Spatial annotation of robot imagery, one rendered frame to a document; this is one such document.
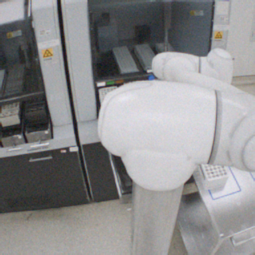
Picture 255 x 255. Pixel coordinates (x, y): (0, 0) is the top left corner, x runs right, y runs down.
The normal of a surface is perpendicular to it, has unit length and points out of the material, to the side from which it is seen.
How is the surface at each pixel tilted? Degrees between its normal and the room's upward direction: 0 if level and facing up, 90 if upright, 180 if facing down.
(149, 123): 51
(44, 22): 90
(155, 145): 80
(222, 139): 65
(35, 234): 0
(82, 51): 90
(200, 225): 0
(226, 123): 42
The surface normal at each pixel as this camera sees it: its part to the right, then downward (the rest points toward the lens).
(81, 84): 0.22, 0.66
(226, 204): -0.02, -0.73
